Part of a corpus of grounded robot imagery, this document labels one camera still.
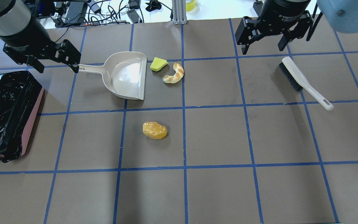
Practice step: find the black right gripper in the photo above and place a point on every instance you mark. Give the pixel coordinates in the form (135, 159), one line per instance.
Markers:
(283, 12)

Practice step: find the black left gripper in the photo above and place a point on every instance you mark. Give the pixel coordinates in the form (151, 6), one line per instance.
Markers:
(26, 39)

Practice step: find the white hand brush black bristles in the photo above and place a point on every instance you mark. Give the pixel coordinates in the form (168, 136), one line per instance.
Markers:
(299, 82)

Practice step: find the beige plastic dustpan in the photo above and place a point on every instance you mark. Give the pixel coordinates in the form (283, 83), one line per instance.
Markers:
(123, 74)

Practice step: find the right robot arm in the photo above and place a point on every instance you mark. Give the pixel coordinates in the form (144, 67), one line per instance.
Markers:
(342, 16)

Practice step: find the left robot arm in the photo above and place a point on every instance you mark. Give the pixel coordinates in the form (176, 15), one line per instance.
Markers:
(16, 21)

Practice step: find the bin with black bag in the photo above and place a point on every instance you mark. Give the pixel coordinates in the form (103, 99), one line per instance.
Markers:
(20, 96)

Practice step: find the black power brick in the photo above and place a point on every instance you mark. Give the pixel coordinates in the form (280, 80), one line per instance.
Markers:
(75, 12)

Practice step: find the yellow tape roll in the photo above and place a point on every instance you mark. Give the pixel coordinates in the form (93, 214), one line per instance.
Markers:
(191, 5)

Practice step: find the black power adapter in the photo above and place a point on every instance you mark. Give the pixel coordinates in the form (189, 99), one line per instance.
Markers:
(134, 17)

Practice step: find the braided bread piece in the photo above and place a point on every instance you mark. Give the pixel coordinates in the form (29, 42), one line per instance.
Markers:
(179, 74)

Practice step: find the yellow green sponge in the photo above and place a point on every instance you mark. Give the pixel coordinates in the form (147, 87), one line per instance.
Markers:
(157, 64)

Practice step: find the yellow potato toy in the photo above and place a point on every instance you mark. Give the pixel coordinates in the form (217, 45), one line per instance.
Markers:
(154, 130)

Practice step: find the aluminium frame post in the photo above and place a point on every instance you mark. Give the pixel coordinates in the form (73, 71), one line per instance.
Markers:
(179, 12)

